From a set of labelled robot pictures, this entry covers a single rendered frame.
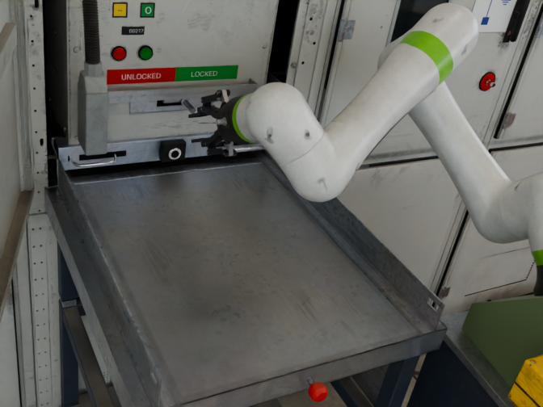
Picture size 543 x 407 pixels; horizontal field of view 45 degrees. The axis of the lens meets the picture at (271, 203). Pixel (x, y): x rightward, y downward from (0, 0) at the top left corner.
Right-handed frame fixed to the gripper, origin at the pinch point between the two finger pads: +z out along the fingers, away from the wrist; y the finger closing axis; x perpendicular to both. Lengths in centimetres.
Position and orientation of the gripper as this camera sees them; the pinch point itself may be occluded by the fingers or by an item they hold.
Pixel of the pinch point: (201, 127)
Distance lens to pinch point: 145.2
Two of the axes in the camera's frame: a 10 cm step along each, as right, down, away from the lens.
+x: 8.8, -1.3, 4.6
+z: -4.7, -0.4, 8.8
